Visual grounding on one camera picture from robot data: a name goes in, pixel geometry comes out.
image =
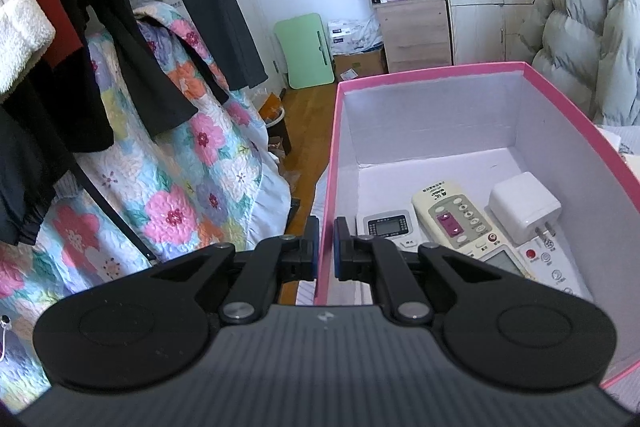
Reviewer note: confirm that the yellowed remote control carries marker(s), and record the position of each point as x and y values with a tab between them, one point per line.
549	265

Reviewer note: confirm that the white grey remote control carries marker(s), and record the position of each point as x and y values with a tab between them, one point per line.
399	226

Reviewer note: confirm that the grey puffer jacket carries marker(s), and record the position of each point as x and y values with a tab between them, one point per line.
588	50

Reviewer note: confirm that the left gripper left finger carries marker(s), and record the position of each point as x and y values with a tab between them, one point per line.
262	272

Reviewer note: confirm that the white power adapter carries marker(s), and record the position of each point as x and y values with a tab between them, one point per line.
523	206

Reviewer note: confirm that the floral quilt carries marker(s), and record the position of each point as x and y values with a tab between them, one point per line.
210	180

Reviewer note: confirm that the cream remote control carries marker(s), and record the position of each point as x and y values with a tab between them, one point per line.
451	219

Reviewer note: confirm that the white fleece cuff coat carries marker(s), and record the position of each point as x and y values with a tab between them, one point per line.
25	35

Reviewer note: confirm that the pink storage box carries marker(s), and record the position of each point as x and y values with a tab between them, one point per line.
477	125

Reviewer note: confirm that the cardboard box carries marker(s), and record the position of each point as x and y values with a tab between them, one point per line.
360	65

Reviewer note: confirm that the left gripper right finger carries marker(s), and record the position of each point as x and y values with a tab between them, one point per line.
390	273

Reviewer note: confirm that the dark navy jacket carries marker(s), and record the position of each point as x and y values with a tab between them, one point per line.
52	115

